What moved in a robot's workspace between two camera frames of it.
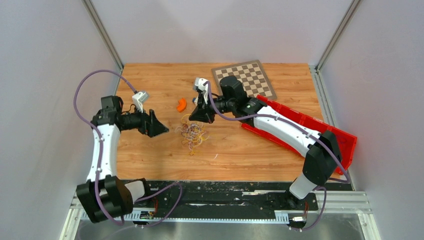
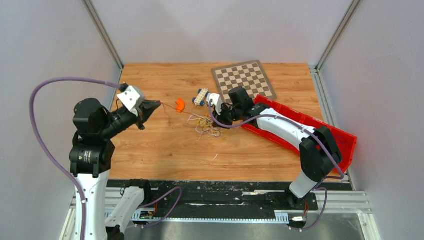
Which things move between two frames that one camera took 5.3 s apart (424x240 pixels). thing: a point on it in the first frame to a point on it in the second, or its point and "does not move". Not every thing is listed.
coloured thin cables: (193, 132) to (205, 125)
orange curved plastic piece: (182, 105) does not move
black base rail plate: (172, 196) does not move
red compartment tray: (347, 142) does not move
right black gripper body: (202, 104) to (228, 115)
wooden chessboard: (252, 76) does not move
